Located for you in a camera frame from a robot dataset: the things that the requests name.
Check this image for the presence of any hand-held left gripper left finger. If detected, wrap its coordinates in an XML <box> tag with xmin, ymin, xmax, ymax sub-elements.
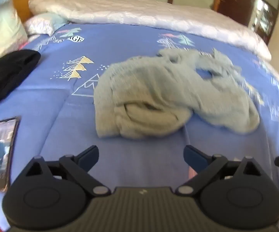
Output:
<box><xmin>25</xmin><ymin>145</ymin><xmax>111</xmax><ymax>197</ymax></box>

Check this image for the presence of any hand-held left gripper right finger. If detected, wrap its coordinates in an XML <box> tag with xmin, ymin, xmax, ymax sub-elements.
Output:
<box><xmin>176</xmin><ymin>145</ymin><xmax>263</xmax><ymax>197</ymax></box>

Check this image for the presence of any light green-grey sweater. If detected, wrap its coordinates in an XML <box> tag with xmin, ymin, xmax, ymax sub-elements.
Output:
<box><xmin>93</xmin><ymin>48</ymin><xmax>260</xmax><ymax>139</ymax></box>

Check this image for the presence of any blue printed bedsheet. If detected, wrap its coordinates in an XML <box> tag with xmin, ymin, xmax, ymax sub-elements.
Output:
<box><xmin>0</xmin><ymin>22</ymin><xmax>279</xmax><ymax>232</ymax></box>

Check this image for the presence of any smartphone with lit screen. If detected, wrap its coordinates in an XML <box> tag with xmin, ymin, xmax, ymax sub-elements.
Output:
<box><xmin>0</xmin><ymin>116</ymin><xmax>21</xmax><ymax>193</ymax></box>

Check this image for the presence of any black cloth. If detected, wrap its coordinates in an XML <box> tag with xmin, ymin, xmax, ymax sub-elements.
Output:
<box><xmin>0</xmin><ymin>49</ymin><xmax>41</xmax><ymax>112</ymax></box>

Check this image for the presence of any small white floral pillow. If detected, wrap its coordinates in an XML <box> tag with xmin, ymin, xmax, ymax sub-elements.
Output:
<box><xmin>24</xmin><ymin>13</ymin><xmax>70</xmax><ymax>36</ymax></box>

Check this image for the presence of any white quilt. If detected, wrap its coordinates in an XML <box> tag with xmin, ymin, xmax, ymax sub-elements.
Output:
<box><xmin>28</xmin><ymin>0</ymin><xmax>272</xmax><ymax>61</ymax></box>

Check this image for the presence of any large pale pillow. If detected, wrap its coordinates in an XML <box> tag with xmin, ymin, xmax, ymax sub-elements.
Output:
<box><xmin>0</xmin><ymin>9</ymin><xmax>29</xmax><ymax>71</ymax></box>

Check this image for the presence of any dark wooden door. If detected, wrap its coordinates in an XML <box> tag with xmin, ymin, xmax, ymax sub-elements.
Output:
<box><xmin>217</xmin><ymin>0</ymin><xmax>260</xmax><ymax>27</ymax></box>

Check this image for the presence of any wall mirror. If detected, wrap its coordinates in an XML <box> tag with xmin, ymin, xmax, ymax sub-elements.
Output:
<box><xmin>252</xmin><ymin>0</ymin><xmax>279</xmax><ymax>44</ymax></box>

